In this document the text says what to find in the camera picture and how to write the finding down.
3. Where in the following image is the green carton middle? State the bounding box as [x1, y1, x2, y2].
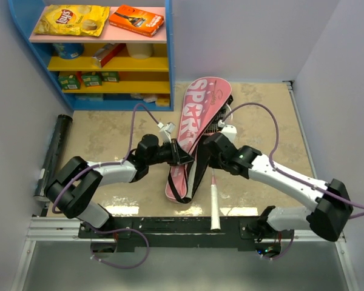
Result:
[81, 72, 103, 87]

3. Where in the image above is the green carton left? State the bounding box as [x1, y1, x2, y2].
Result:
[58, 74, 81, 90]

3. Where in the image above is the orange razor box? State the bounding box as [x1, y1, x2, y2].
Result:
[109, 5, 164, 38]

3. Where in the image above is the blue snack canister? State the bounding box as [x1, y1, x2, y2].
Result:
[52, 43, 84, 59]

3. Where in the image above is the pink racket cover bag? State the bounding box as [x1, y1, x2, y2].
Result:
[165, 76, 233, 204]

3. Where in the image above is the purple cable base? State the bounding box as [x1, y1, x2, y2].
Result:
[90, 226, 150, 270]
[257, 231, 295, 261]

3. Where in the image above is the green carton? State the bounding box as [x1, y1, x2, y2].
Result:
[101, 71, 120, 82]
[58, 74, 81, 90]
[81, 72, 103, 87]

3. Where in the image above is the blue shelf unit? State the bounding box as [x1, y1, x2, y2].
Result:
[8, 1, 175, 111]

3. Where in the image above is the red foil snack box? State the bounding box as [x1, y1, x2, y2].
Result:
[91, 43, 126, 68]

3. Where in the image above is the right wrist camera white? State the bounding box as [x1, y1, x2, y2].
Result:
[218, 120, 237, 142]

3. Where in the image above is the crumpled white wrapper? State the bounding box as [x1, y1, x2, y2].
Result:
[130, 93, 158, 103]

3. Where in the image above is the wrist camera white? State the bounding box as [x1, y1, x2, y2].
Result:
[218, 120, 237, 142]
[157, 122, 175, 143]

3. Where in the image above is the cream paper cup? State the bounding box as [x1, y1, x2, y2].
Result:
[126, 43, 153, 59]

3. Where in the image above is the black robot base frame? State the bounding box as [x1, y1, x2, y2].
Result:
[78, 216, 292, 252]

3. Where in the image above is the green carton right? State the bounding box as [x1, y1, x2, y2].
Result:
[101, 71, 120, 82]

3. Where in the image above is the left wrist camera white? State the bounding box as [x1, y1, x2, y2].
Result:
[157, 122, 175, 143]

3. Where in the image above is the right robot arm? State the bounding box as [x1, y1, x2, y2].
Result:
[203, 133, 353, 242]

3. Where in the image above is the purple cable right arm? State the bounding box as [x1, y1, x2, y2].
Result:
[221, 102, 364, 219]

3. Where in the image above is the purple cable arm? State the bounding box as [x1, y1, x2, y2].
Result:
[221, 102, 364, 219]
[51, 103, 164, 215]

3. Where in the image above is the black shuttlecock tube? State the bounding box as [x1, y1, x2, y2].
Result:
[33, 114, 73, 202]

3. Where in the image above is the yellow sponge bottom shelf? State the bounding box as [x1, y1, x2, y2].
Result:
[155, 94, 170, 107]

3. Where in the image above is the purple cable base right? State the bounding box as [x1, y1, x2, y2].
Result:
[257, 231, 295, 261]

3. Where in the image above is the yellow Lays chips bag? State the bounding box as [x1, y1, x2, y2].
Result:
[33, 5, 110, 37]

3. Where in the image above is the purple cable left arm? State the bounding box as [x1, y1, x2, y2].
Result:
[51, 103, 164, 215]

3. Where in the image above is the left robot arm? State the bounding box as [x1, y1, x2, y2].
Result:
[45, 134, 194, 238]

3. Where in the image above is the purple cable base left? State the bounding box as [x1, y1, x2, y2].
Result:
[90, 226, 150, 270]

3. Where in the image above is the pink badminton racket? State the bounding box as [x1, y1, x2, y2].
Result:
[205, 104, 231, 232]

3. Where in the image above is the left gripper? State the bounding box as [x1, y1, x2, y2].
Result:
[147, 139, 195, 167]

